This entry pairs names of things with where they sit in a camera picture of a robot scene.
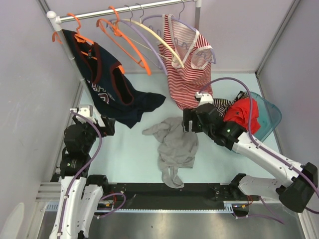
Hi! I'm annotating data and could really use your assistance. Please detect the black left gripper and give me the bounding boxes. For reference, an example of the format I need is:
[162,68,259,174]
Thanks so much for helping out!
[74,115,115,152]

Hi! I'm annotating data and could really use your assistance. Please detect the grey tank top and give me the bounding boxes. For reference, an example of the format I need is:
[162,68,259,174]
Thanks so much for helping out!
[142,117,199,189]

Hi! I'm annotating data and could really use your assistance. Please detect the cream plastic hanger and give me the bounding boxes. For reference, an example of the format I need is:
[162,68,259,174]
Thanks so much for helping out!
[115,18,184,74]

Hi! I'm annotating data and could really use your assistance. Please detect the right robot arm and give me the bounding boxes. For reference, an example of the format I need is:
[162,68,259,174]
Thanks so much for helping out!
[182,103,318,213]

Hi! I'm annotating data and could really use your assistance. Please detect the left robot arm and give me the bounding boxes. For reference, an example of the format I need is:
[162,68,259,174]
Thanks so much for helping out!
[49,116,115,239]

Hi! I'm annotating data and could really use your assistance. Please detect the navy blue tank top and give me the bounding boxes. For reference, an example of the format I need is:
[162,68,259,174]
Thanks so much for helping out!
[62,29,165,128]

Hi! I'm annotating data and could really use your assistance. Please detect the red white striped tank top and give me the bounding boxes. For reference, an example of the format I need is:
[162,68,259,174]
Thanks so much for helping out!
[158,14,212,110]

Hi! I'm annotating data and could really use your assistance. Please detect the orange hanger with navy top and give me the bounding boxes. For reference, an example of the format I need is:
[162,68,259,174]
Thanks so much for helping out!
[51,12,125,74]

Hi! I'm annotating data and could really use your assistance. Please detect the empty orange plastic hanger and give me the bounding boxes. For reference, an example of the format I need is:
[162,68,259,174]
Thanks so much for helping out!
[96,5,152,76]

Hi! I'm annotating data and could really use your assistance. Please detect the lilac hanger with striped top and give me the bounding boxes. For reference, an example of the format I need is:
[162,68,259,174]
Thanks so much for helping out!
[142,0,217,64]

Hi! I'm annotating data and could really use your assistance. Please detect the empty lilac plastic hanger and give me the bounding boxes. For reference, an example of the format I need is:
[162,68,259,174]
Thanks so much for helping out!
[108,4,168,76]

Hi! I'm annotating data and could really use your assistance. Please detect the black white striped garment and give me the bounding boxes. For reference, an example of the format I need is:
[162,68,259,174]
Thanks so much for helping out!
[213,91,249,117]

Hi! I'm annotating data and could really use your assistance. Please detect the red garment in basket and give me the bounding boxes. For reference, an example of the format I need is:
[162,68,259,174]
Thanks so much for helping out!
[223,98,261,134]

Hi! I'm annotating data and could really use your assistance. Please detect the teal translucent plastic basket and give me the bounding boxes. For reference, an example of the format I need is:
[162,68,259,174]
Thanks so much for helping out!
[231,91,282,153]

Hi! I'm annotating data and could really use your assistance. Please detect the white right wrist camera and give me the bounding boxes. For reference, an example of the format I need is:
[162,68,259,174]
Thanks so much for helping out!
[195,92,213,106]

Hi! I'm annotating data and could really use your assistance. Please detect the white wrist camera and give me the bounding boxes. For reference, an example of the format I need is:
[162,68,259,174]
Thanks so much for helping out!
[195,92,213,106]
[69,105,102,124]

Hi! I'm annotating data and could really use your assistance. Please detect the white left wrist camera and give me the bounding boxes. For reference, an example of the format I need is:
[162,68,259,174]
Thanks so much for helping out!
[69,105,102,124]

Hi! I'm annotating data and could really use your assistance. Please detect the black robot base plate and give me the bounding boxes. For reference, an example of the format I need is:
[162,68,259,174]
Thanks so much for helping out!
[96,183,257,215]

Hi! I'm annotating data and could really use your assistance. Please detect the white slotted cable duct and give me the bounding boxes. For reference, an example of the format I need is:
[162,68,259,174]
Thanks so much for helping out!
[45,201,235,214]

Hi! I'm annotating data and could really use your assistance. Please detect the metal clothes rail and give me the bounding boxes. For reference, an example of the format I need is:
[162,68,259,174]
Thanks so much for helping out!
[43,0,187,81]

